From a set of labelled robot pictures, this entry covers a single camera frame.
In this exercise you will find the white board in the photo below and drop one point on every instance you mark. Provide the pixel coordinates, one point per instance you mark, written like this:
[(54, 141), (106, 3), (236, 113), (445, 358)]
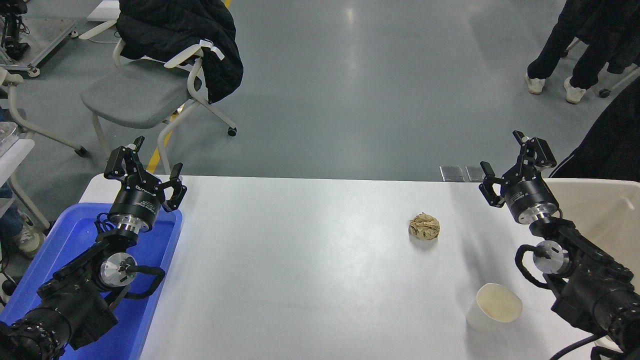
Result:
[(104, 10)]

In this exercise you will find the silver floor plate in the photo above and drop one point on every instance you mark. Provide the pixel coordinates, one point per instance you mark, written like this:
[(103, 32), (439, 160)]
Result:
[(452, 173), (474, 173)]

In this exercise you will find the white paper cup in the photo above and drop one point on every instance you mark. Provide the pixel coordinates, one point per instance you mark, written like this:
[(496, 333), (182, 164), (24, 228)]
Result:
[(492, 305)]

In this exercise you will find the crumpled tan paper ball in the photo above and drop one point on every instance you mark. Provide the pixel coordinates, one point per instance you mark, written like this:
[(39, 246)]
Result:
[(424, 226)]

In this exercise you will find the small white side table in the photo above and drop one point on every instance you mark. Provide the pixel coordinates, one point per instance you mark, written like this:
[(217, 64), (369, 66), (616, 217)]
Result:
[(12, 160)]

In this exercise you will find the large pale bin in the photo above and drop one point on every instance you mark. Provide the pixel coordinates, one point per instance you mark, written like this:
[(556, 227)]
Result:
[(600, 205)]

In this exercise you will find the off-white frame chair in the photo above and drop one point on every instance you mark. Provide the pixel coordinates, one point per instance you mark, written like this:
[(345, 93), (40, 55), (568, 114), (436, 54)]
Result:
[(20, 120)]

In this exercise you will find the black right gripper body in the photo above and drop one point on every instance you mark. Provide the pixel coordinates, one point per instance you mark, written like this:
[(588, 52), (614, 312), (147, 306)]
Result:
[(532, 195)]

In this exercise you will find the metal frame cart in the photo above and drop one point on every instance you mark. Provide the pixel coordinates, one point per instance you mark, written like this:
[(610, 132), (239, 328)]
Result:
[(47, 37)]

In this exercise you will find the grey seat chair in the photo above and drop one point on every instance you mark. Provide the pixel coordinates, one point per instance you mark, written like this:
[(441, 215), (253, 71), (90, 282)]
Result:
[(135, 92)]

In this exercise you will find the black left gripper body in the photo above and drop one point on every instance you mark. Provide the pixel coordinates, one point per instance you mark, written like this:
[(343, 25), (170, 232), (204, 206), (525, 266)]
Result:
[(137, 202)]

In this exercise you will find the castor chair with pale legs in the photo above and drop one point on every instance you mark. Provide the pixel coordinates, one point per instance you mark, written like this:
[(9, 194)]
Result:
[(620, 82)]

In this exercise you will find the blue plastic tray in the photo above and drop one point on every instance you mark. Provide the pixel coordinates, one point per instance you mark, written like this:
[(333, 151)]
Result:
[(160, 240)]

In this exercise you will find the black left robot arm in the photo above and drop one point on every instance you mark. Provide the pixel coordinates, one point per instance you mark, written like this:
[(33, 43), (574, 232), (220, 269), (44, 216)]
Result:
[(75, 300)]

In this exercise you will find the clear plastic container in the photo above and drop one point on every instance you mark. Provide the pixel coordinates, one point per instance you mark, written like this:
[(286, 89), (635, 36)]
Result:
[(6, 135)]

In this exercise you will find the black padded jacket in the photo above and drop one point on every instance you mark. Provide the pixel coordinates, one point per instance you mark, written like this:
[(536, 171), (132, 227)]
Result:
[(175, 30)]

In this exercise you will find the black device on cart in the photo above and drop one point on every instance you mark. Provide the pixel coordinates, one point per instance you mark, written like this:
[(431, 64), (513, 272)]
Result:
[(12, 30)]

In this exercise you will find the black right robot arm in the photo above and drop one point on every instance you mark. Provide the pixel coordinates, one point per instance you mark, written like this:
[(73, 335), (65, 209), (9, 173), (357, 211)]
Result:
[(595, 290)]

